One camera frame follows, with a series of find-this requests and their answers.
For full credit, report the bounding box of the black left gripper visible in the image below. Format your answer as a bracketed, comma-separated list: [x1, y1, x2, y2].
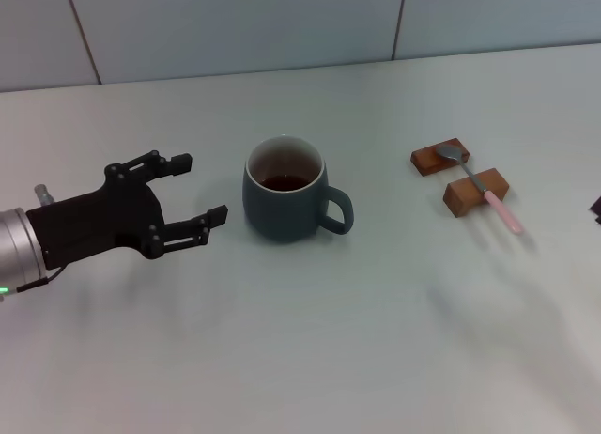
[25, 149, 230, 270]

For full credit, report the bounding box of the grey ceramic cup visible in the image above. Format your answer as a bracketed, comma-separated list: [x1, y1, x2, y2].
[241, 133, 355, 244]

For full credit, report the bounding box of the pink handled metal spoon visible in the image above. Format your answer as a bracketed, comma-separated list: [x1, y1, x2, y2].
[434, 143, 523, 237]

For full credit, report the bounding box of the dark tea liquid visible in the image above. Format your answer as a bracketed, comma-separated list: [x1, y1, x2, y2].
[260, 172, 312, 193]

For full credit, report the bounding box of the arched brown wooden block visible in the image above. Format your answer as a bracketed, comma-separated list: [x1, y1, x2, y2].
[442, 167, 511, 218]

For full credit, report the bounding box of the flat brown wooden block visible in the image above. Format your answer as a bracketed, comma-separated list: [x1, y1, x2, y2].
[410, 137, 470, 177]

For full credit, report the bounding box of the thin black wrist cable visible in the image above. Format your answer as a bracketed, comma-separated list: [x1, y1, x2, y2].
[16, 266, 65, 293]

